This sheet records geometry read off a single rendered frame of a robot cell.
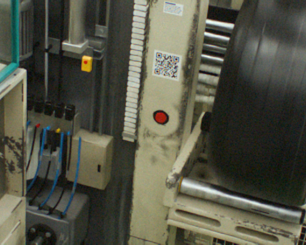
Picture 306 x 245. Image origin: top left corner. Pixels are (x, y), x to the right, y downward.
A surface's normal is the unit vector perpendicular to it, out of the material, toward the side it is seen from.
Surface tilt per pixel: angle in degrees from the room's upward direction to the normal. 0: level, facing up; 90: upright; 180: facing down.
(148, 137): 90
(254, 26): 38
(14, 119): 90
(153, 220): 90
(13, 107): 90
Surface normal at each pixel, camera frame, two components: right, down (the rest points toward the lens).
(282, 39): -0.12, -0.37
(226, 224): -0.31, 0.47
